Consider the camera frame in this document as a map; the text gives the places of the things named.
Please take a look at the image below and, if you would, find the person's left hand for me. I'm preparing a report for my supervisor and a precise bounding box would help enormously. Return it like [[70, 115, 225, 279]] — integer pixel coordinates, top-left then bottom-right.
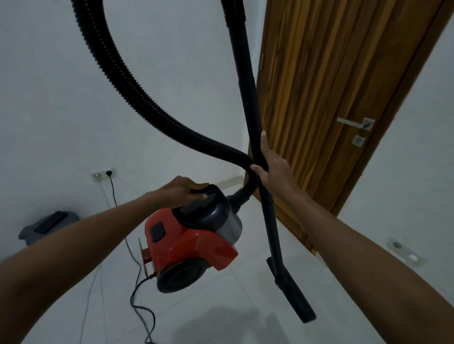
[[146, 175, 210, 210]]

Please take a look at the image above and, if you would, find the person's right hand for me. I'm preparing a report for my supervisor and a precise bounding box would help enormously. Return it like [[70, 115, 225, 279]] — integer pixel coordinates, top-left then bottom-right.
[[249, 130, 303, 200]]

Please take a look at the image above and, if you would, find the red and black vacuum cleaner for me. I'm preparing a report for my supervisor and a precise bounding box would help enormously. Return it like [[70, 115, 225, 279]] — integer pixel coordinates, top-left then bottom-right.
[[70, 0, 317, 324]]

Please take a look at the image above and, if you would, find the person's left forearm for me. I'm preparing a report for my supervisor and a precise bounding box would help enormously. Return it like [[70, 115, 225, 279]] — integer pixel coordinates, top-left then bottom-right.
[[0, 193, 160, 344]]

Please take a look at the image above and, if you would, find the person's right forearm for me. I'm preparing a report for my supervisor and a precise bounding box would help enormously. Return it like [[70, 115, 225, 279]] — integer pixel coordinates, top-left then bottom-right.
[[280, 188, 454, 344]]

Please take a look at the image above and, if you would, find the brown wooden door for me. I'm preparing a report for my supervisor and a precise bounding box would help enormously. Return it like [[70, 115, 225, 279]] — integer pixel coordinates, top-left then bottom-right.
[[246, 0, 454, 257]]

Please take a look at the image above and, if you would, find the grey round appliance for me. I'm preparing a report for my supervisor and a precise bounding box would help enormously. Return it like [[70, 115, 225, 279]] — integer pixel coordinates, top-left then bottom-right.
[[18, 210, 81, 246]]

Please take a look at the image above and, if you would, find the white wall socket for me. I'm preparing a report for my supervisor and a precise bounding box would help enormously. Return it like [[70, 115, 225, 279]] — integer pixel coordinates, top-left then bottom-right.
[[89, 167, 118, 183]]

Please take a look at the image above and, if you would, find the silver door handle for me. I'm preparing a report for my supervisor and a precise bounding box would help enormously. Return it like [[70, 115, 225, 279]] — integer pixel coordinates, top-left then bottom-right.
[[336, 117, 376, 132]]

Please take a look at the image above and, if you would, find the black power cord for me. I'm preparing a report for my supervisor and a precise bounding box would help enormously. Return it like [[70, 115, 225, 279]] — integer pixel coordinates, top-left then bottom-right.
[[105, 171, 157, 344]]

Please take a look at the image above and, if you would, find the white plug cable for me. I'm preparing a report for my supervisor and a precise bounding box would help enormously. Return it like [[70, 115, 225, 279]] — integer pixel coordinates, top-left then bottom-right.
[[78, 181, 109, 344]]

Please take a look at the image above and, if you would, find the small white wall plate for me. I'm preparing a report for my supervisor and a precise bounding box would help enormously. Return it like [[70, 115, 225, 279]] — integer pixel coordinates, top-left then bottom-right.
[[385, 236, 428, 268]]

